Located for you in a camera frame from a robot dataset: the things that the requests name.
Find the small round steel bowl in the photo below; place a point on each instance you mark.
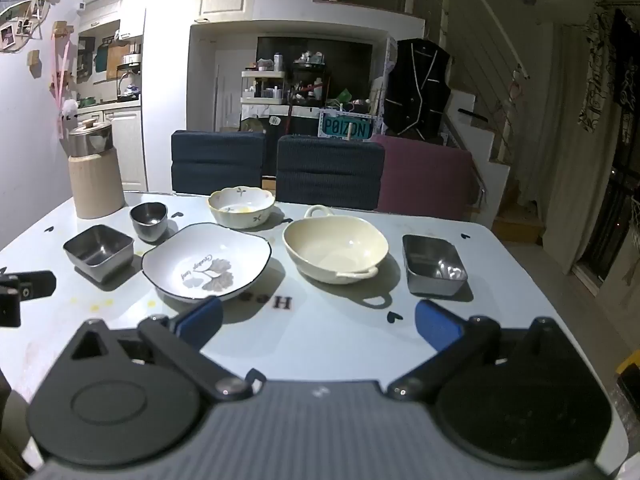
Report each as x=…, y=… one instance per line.
x=148, y=220

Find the black vest with white trim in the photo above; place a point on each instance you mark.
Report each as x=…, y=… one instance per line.
x=417, y=85

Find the white square plate dark rim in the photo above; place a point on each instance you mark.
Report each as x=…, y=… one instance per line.
x=205, y=265

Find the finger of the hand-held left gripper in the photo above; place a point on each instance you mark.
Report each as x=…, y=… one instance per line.
x=40, y=284

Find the pink ribbon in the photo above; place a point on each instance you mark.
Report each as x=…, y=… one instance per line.
x=60, y=70

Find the maroon chair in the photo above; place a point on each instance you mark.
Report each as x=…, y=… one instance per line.
x=425, y=177

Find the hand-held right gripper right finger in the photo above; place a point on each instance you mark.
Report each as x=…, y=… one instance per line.
x=435, y=327

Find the rectangular steel container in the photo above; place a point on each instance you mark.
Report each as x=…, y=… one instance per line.
x=432, y=267

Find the square steel container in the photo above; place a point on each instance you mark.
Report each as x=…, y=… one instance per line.
x=97, y=252

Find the black and white patterned curtain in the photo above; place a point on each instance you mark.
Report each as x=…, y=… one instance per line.
x=602, y=65

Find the floral bowl with yellow rim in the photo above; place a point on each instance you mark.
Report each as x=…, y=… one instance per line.
x=240, y=207

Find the dark blue chair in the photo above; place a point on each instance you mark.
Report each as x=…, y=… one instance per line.
x=217, y=162
x=327, y=172

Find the white plush toy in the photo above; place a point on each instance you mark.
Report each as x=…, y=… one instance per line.
x=69, y=110

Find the teal sign plate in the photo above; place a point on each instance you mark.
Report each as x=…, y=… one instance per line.
x=345, y=126

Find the wall photo decoration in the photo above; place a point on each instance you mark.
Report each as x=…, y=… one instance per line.
x=22, y=2

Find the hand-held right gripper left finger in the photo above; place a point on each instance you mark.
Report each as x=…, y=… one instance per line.
x=200, y=317

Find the beige canister with steel lid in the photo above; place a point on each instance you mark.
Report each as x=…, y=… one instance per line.
x=95, y=180

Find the white shelf rack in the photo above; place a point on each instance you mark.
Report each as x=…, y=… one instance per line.
x=263, y=95

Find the white kitchen cabinets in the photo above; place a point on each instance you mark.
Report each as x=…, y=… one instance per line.
x=125, y=145

